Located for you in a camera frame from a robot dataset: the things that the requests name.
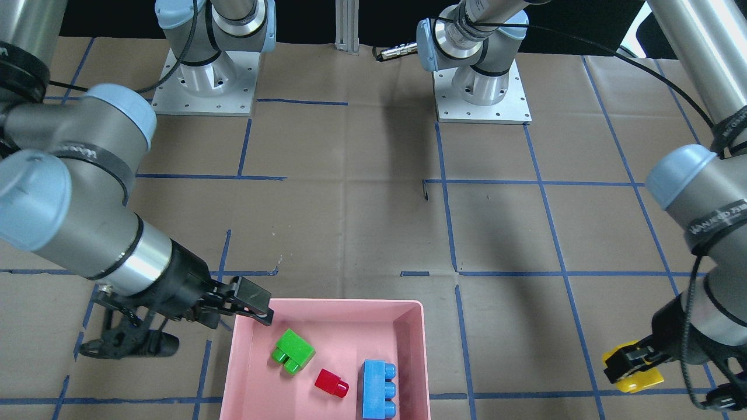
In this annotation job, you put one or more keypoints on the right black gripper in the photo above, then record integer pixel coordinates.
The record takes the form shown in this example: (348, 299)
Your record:
(184, 275)

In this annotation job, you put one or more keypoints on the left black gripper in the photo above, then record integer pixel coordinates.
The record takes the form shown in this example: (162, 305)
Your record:
(672, 328)

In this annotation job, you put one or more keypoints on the yellow toy block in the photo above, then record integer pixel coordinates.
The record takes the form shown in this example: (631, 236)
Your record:
(632, 367)

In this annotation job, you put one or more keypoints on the green toy block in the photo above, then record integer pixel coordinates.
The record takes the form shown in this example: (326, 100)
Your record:
(292, 352)

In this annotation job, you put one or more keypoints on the red toy block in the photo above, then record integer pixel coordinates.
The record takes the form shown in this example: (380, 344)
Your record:
(331, 383)

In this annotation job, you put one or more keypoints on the blue toy block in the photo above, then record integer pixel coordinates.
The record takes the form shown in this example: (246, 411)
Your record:
(378, 389)

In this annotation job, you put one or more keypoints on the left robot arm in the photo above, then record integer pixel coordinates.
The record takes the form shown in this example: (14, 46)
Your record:
(701, 187)

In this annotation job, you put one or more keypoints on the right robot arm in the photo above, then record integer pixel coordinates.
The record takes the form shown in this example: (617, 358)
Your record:
(67, 175)

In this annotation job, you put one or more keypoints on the pink plastic box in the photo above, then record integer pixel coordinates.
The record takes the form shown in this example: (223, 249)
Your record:
(344, 333)

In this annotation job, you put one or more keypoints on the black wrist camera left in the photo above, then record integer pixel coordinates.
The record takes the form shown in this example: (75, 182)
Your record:
(726, 397)

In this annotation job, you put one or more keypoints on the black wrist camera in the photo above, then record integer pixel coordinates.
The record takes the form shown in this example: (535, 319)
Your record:
(132, 337)
(726, 397)

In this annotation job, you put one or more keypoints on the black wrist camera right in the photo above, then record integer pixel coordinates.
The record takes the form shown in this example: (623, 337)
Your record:
(132, 337)

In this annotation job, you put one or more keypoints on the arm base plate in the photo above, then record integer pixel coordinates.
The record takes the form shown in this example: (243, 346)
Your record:
(465, 96)
(224, 87)

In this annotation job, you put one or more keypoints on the aluminium profile post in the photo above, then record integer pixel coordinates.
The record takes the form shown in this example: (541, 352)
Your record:
(347, 20)

